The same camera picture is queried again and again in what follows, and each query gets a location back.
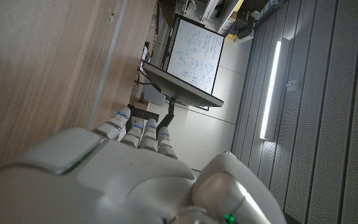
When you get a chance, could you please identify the small beige cardboard box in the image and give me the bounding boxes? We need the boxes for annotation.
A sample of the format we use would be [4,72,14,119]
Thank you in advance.
[132,97,151,112]

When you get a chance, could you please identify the long ceiling light bar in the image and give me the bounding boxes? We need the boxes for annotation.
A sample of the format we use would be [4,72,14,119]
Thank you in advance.
[259,39,283,141]

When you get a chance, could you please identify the white shelf unit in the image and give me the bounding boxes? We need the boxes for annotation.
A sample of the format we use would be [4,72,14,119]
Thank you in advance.
[182,0,246,35]

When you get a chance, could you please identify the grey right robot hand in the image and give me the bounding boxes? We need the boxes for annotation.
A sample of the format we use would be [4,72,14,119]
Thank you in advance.
[0,106,288,224]

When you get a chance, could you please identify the black-framed whiteboard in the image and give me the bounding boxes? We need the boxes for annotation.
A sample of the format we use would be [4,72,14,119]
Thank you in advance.
[165,13,226,96]

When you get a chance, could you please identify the grey ceiling sensor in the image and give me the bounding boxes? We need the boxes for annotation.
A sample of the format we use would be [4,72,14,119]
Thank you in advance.
[285,78,301,93]

